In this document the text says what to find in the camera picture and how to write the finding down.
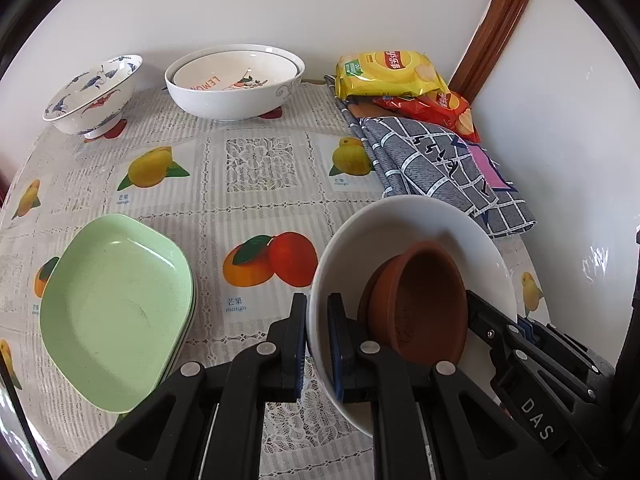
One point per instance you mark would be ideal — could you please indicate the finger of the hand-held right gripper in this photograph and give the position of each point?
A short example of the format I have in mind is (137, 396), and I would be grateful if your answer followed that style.
(492, 327)
(565, 350)

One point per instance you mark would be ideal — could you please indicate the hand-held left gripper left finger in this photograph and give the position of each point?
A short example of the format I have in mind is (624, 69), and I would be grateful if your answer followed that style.
(299, 350)

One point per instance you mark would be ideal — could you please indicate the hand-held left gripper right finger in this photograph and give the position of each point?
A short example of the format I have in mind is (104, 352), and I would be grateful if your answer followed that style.
(340, 350)

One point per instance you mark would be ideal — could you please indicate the brown terracotta bowl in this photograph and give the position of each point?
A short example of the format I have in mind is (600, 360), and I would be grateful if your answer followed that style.
(425, 300)

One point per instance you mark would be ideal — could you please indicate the plain white bowl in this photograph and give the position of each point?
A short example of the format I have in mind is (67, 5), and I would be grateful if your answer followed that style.
(400, 225)

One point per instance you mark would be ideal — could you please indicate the green square plate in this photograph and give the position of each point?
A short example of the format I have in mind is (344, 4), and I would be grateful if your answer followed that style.
(115, 310)

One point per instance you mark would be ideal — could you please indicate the fruit print tablecloth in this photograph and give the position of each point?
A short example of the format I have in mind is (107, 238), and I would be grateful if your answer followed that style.
(260, 210)

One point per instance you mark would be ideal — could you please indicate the blue-grey checked cloth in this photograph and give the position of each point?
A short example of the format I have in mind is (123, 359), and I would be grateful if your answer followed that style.
(425, 160)

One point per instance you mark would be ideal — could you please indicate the red chip bag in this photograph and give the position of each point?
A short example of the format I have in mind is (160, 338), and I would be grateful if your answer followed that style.
(445, 110)

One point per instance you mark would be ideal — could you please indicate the large white bowl grey swirls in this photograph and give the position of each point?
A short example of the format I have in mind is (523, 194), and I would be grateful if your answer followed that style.
(225, 102)

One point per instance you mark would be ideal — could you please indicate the yellow chip bag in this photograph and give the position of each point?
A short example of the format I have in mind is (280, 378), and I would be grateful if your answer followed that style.
(385, 72)

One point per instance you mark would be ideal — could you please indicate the white bowl orange print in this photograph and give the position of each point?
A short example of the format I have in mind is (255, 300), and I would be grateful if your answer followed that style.
(215, 77)

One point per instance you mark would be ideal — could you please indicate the blue patterned white bowl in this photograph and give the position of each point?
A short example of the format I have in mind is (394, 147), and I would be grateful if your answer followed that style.
(90, 100)

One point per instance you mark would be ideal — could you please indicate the brown wooden door frame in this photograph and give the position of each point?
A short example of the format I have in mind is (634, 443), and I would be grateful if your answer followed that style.
(492, 25)

